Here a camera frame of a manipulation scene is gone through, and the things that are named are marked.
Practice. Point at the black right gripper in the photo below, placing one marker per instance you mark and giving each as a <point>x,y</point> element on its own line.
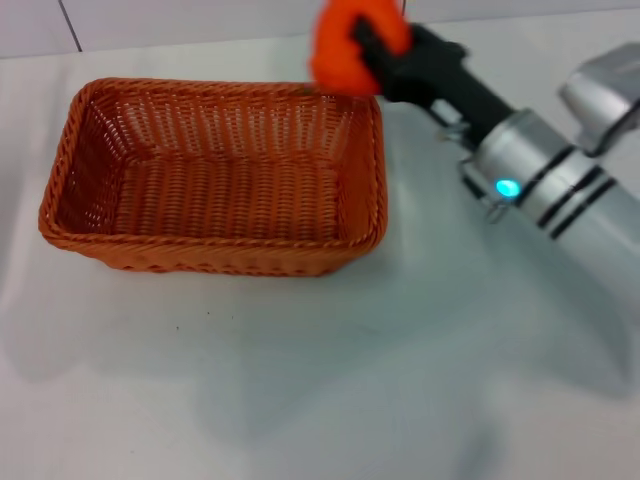
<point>445,77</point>

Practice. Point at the orange toy pear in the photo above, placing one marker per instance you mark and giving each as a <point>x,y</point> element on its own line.
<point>340,55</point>

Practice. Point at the orange woven plastic basket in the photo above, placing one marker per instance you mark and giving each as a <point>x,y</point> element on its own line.
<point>220,185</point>

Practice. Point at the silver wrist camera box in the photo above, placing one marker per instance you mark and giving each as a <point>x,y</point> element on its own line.
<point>600,95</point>

